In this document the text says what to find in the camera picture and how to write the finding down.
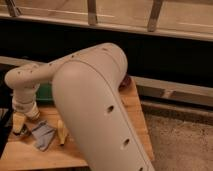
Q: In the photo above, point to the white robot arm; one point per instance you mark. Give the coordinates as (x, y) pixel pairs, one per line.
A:
(85, 89)

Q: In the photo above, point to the green plastic tray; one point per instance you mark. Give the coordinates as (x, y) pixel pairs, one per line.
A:
(44, 93)

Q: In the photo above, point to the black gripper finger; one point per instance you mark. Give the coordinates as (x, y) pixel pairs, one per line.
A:
(25, 131)

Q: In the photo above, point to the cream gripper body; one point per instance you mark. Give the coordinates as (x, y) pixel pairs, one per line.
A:
(18, 122)

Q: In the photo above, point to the grey-blue towel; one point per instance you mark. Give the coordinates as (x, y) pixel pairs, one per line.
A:
(43, 134)

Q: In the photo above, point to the black chair at left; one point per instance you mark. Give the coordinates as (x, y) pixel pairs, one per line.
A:
(5, 111)

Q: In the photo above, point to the yellow banana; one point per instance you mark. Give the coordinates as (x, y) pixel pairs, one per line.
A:
(62, 132)

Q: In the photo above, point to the dark red bowl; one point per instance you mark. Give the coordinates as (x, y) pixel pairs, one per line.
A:
(125, 83)

